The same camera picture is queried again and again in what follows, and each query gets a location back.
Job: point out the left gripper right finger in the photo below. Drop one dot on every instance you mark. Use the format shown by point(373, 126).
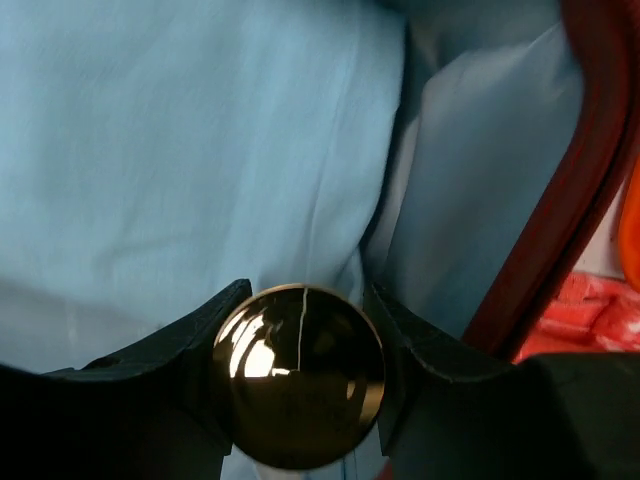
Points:
point(452, 412)

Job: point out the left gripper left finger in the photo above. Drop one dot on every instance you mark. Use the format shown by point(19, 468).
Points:
point(147, 411)

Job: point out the light blue cloth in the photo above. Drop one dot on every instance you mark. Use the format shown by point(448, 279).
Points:
point(152, 152)

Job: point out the red white patterned cloth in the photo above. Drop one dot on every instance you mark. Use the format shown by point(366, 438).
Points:
point(588, 314)

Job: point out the orange zip jacket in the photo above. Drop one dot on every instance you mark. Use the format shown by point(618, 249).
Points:
point(629, 231)

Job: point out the red open suitcase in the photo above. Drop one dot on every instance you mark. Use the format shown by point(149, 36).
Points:
point(516, 125)

